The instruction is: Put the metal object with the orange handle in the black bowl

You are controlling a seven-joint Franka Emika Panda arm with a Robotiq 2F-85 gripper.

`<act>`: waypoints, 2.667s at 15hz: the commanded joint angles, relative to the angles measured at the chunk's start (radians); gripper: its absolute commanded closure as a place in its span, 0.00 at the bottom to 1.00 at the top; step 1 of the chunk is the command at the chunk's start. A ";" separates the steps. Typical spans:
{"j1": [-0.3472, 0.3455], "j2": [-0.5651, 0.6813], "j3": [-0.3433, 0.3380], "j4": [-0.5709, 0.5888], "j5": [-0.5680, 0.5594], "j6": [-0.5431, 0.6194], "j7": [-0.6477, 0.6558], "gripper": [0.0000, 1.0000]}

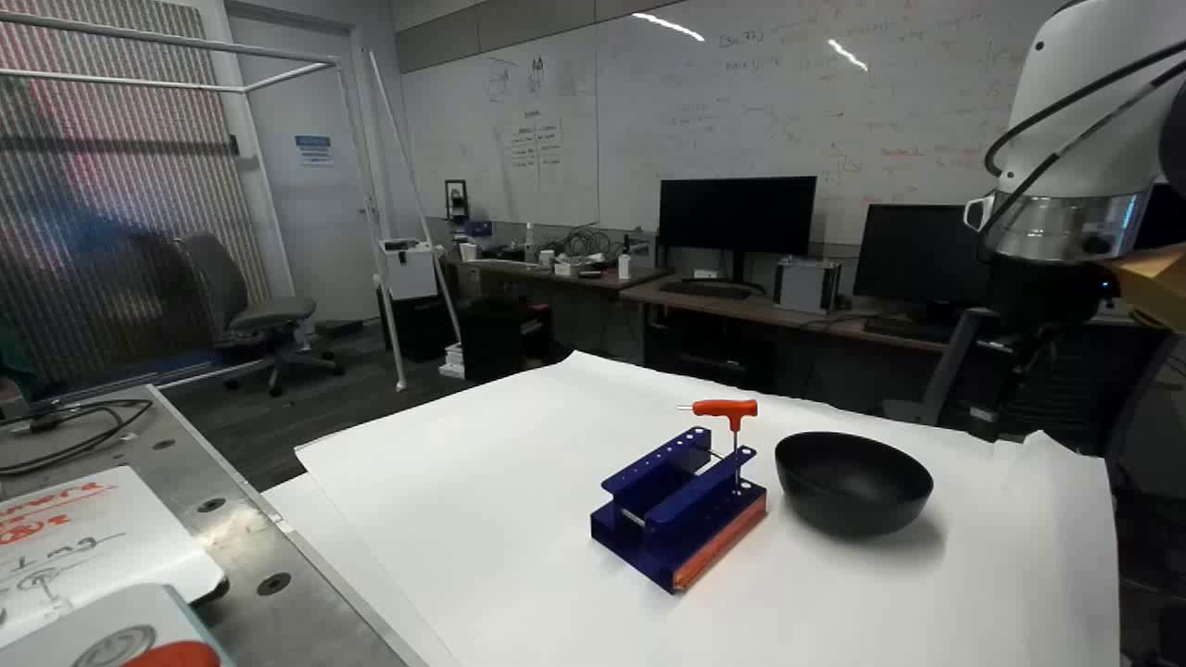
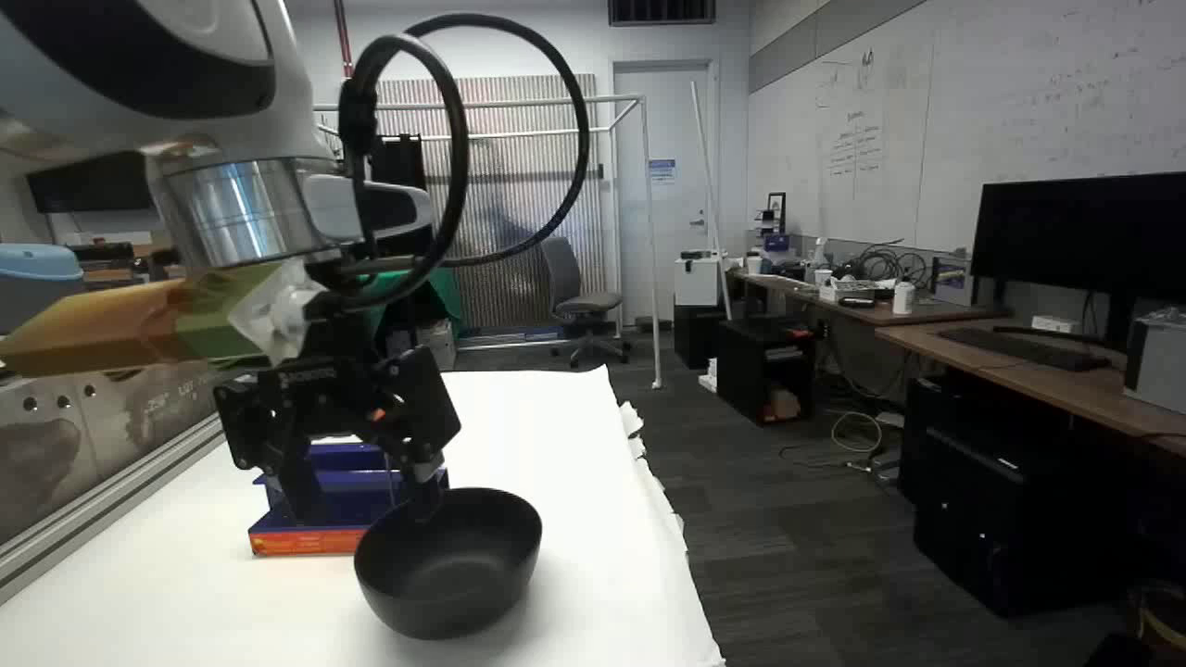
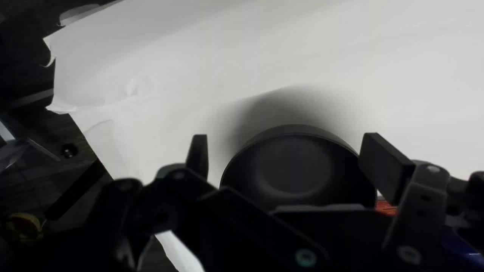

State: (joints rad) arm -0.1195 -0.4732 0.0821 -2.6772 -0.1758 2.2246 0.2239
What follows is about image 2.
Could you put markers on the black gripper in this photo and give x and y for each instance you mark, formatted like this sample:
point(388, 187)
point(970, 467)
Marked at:
point(356, 402)

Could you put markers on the white silver Franka robot arm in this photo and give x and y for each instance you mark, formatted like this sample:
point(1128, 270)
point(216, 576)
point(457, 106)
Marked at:
point(151, 76)

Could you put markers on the black bowl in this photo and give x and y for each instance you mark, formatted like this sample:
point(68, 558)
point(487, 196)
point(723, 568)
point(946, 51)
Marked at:
point(450, 568)

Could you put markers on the green chair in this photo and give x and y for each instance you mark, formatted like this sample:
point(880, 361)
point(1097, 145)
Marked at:
point(438, 308)

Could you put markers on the white table cover sheet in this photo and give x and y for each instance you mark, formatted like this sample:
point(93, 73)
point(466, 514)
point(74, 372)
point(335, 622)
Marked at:
point(579, 495)

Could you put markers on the yellow green cardboard box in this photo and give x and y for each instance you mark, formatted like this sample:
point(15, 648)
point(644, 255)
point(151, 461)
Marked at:
point(112, 324)

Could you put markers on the grey office chair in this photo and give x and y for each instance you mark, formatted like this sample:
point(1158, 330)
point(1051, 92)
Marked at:
point(579, 298)

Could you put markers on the light blue plastic lid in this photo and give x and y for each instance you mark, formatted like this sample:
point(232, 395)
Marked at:
point(37, 261)

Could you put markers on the black low cabinet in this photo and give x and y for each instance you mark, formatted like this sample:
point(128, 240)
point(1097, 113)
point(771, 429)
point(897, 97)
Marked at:
point(763, 372)

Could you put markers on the white door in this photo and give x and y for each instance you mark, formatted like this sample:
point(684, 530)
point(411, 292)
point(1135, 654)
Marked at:
point(661, 172)

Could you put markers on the cluttered wooden lab bench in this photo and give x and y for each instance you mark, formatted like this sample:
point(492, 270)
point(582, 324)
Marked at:
point(855, 302)

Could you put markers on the ceiling air vent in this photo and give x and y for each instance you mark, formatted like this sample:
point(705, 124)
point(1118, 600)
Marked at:
point(661, 9)

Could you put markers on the white cup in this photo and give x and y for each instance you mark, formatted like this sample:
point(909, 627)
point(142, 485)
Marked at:
point(903, 298)

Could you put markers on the black keyboard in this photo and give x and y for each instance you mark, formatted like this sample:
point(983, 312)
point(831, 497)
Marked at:
point(1023, 345)

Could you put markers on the wooden desk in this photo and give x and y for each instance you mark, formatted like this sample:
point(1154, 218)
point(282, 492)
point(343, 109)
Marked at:
point(1061, 390)

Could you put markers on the black computer monitor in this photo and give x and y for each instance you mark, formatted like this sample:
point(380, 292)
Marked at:
point(1086, 244)

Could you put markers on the white grey box device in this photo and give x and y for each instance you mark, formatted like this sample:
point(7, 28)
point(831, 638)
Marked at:
point(1158, 361)

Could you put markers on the aluminium table rail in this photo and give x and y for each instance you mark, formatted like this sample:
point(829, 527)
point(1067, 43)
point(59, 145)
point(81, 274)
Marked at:
point(98, 506)

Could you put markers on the white metal pipe frame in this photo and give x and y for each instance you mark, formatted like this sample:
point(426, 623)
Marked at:
point(644, 235)

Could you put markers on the wall whiteboard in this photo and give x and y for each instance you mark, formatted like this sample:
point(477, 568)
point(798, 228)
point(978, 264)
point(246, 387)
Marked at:
point(938, 113)

